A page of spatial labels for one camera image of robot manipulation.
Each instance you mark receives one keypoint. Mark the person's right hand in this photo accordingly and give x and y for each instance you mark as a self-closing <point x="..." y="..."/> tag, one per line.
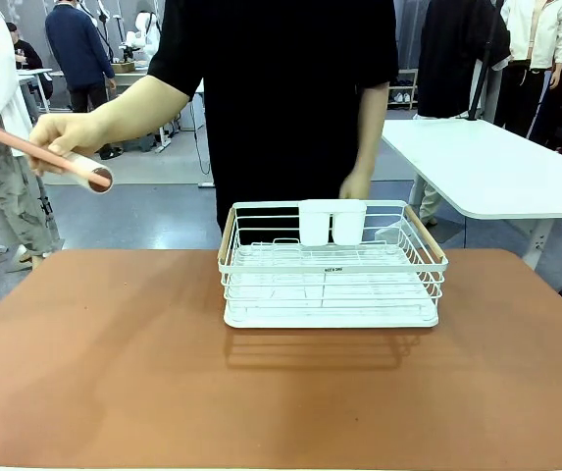
<point x="69" y="130"/>

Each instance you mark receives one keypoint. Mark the person's left hand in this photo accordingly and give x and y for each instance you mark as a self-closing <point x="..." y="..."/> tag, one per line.
<point x="356" y="186"/>

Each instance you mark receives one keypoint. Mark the person's right forearm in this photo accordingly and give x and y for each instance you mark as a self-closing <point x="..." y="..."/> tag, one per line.
<point x="138" y="108"/>

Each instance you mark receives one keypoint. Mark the person's left forearm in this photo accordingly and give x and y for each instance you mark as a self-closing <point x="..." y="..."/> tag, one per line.
<point x="371" y="127"/>

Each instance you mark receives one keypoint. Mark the white cutlery holder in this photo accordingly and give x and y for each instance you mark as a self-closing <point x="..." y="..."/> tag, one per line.
<point x="315" y="225"/>

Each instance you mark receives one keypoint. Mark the small white desk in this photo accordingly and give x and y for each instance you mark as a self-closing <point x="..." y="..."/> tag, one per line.
<point x="35" y="72"/>

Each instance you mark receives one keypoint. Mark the cardboard box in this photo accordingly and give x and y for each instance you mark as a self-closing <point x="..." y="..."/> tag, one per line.
<point x="123" y="67"/>

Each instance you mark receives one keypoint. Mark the person in navy jacket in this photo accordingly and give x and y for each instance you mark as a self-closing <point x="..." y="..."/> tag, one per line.
<point x="77" y="44"/>

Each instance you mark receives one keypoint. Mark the seated person in black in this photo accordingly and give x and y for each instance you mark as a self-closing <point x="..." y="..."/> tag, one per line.
<point x="28" y="54"/>

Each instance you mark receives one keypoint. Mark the white shoe rack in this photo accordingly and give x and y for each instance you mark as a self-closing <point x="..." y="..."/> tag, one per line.
<point x="403" y="95"/>

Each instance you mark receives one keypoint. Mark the person in black T-shirt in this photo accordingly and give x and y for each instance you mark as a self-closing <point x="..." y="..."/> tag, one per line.
<point x="285" y="98"/>

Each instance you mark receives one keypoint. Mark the white humanoid robot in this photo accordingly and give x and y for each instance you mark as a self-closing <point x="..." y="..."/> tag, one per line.
<point x="145" y="29"/>

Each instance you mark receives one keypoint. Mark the white table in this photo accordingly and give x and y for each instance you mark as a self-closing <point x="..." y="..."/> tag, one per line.
<point x="481" y="167"/>

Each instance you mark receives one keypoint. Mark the white drain tray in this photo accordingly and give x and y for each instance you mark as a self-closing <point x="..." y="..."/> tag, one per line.
<point x="329" y="321"/>

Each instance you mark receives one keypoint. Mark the black pole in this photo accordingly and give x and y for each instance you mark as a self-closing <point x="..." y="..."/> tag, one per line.
<point x="481" y="73"/>

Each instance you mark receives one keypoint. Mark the person in long black coat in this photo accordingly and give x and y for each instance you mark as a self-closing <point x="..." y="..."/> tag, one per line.
<point x="457" y="49"/>

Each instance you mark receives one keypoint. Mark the person in cream jacket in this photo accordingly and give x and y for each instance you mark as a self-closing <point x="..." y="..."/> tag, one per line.
<point x="545" y="34"/>

